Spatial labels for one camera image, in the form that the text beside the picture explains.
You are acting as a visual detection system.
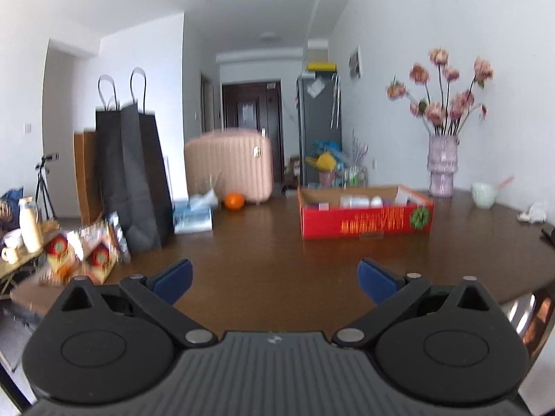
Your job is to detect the crumpled white tissue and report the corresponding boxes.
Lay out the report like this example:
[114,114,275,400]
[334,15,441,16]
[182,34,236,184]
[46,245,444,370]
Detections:
[516,201,547,224]

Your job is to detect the black paper bag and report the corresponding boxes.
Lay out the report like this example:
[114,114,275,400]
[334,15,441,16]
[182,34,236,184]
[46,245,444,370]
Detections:
[96,95,174,253]

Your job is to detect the red cardboard box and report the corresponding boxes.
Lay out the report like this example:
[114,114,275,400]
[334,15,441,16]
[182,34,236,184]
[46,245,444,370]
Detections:
[297,185,434,240]

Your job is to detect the blue tissue pack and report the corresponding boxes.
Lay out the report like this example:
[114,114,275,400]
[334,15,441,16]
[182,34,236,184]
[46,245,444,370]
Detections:
[173,190,219,235]

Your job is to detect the dark front door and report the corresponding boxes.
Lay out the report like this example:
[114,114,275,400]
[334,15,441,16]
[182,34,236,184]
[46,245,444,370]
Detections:
[222,81,284,184]

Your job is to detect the pink suitcase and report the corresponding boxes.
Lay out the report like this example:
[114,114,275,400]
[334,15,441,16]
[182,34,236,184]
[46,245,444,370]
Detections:
[185,129,274,204]

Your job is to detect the white plastic bottle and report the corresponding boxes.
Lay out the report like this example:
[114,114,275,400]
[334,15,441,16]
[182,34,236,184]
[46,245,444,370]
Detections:
[340,194,370,208]

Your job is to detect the grey refrigerator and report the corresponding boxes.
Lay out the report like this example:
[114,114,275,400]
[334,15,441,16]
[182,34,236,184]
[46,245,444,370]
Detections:
[296,70,342,186]

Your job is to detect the white bowl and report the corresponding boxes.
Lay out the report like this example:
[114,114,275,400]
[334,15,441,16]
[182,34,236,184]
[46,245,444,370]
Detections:
[470,182,498,209]

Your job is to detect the brown paper bag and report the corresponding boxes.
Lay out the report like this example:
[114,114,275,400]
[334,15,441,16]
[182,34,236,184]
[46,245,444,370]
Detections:
[74,131,103,225]

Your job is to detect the snack packages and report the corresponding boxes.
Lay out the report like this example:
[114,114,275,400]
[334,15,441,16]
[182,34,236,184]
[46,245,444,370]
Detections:
[39,212,131,286]

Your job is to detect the orange fruit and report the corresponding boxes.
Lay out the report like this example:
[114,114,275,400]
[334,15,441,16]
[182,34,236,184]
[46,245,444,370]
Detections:
[224,192,246,211]

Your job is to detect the dried pink roses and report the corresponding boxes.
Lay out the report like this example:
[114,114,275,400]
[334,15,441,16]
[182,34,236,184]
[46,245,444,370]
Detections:
[386,48,494,143]

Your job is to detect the white thermos jug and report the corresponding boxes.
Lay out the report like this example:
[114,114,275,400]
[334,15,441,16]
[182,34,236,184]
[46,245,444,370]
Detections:
[19,197,43,253]

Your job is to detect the pink ceramic vase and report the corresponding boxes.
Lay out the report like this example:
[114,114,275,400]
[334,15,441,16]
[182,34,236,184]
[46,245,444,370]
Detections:
[427,135,458,198]

